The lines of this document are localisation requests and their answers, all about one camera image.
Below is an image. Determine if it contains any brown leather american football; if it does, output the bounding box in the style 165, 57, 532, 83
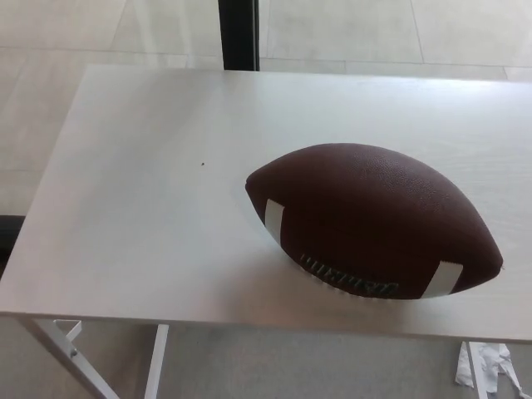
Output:
244, 142, 506, 300

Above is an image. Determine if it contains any black object beside table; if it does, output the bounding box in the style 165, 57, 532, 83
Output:
0, 214, 27, 251

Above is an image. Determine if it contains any crumpled white paper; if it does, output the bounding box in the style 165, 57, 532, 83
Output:
452, 341, 530, 399

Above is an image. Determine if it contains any white metal table leg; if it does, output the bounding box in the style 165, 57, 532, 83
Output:
467, 341, 498, 399

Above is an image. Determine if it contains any black vertical window post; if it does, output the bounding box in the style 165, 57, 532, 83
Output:
217, 0, 261, 71

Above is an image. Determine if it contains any white metal table frame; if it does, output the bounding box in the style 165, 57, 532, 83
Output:
25, 318, 170, 399

